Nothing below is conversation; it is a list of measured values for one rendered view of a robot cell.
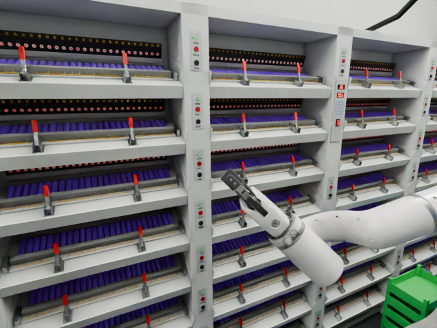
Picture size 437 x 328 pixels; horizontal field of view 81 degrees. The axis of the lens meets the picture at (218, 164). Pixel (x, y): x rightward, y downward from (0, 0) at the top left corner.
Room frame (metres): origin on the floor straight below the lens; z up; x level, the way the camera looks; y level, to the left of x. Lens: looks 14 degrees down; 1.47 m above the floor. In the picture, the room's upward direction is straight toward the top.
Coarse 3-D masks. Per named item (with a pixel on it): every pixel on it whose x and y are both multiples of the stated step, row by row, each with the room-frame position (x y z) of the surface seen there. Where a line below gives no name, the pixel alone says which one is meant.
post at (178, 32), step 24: (192, 24) 0.93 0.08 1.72; (168, 48) 1.07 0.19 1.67; (192, 72) 0.93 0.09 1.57; (192, 144) 0.92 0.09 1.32; (192, 168) 0.92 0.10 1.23; (192, 192) 0.92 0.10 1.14; (192, 216) 0.92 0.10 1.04; (192, 240) 0.92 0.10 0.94; (192, 264) 0.92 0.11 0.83; (192, 288) 0.92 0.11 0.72; (192, 312) 0.91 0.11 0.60
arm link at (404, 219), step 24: (312, 216) 0.62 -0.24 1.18; (336, 216) 0.59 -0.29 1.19; (360, 216) 0.53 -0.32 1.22; (384, 216) 0.51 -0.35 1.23; (408, 216) 0.50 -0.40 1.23; (432, 216) 0.49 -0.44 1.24; (336, 240) 0.59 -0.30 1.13; (360, 240) 0.52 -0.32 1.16; (384, 240) 0.49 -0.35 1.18; (408, 240) 0.49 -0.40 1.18
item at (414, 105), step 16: (432, 48) 1.51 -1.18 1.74; (400, 64) 1.63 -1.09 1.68; (416, 64) 1.55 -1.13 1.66; (432, 80) 1.54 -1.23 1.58; (416, 112) 1.52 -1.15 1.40; (416, 128) 1.50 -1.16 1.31; (416, 160) 1.53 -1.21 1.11; (400, 176) 1.54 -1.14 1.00; (416, 176) 1.54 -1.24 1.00; (384, 256) 1.56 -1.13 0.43
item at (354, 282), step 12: (360, 264) 1.52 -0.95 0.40; (372, 264) 1.53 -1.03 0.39; (384, 264) 1.54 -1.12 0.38; (348, 276) 1.42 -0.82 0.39; (360, 276) 1.45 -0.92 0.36; (372, 276) 1.44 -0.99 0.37; (384, 276) 1.48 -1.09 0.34; (336, 288) 1.35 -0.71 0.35; (348, 288) 1.36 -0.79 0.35; (360, 288) 1.39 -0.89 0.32; (336, 300) 1.30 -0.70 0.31
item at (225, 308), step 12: (288, 276) 1.20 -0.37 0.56; (300, 276) 1.21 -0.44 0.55; (252, 288) 1.11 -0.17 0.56; (264, 288) 1.11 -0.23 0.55; (276, 288) 1.12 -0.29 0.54; (288, 288) 1.13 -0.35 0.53; (216, 300) 1.03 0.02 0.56; (228, 300) 1.04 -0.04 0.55; (252, 300) 1.05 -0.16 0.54; (264, 300) 1.08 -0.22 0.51; (216, 312) 0.98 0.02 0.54; (228, 312) 0.99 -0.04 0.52
